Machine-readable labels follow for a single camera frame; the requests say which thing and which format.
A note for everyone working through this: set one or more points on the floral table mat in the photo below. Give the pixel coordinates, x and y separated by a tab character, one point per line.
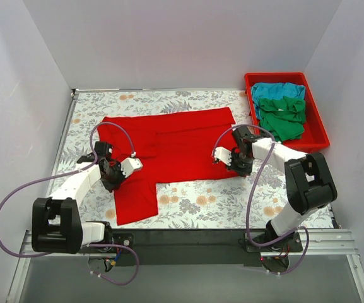
220	204

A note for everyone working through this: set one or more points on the red plastic bin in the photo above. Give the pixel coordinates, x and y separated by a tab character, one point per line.
314	138

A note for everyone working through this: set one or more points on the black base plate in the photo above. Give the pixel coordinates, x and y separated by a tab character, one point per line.
198	246

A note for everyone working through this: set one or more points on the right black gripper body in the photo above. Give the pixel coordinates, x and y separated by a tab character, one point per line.
240	164

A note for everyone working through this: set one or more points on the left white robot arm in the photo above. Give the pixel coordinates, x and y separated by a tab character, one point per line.
56	223

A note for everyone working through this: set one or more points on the red t shirt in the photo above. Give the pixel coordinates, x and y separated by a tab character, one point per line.
172	148

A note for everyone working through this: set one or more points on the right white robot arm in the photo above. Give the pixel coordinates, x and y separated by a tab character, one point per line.
309	183

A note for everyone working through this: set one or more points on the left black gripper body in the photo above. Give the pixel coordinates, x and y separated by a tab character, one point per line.
110	176

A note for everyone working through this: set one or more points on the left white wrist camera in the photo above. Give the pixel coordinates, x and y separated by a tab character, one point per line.
129	166

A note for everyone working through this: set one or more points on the blue t shirt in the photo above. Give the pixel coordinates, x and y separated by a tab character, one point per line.
275	91

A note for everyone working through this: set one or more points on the green t shirt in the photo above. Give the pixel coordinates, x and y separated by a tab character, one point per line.
283	118

